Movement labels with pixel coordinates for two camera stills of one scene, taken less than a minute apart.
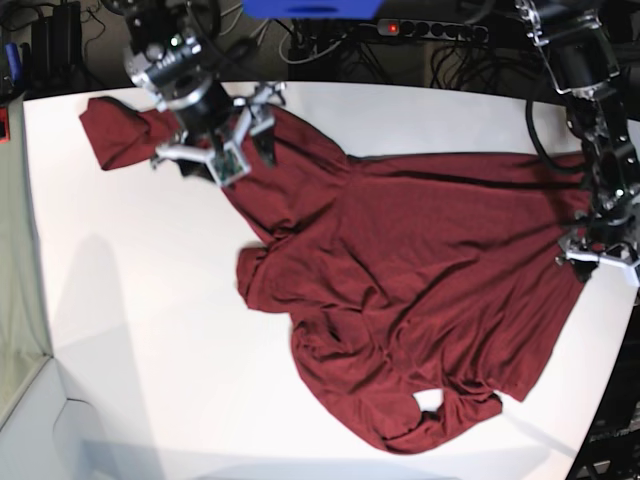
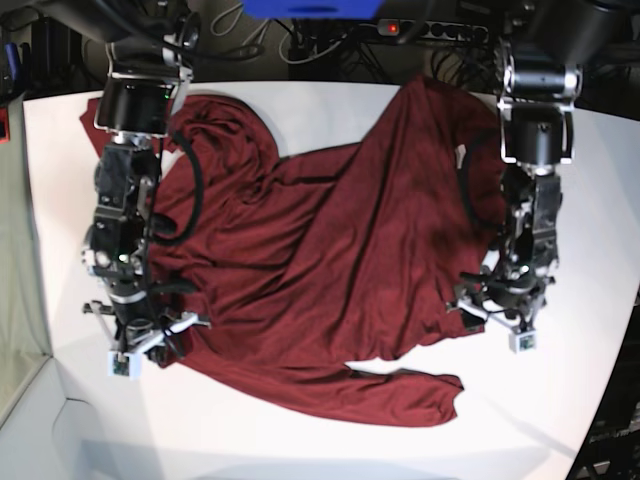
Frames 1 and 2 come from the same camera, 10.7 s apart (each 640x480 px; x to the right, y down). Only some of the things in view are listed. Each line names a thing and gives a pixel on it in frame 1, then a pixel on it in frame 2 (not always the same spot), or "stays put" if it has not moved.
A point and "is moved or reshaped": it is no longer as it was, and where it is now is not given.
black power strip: x=431 y=29 stays put
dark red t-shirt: x=420 y=286 is moved or reshaped
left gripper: x=217 y=140 to x=135 y=325
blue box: x=311 y=9 stays put
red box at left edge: x=5 y=136 stays put
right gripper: x=609 y=243 to x=511 y=288
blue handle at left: x=13 y=61 stays put
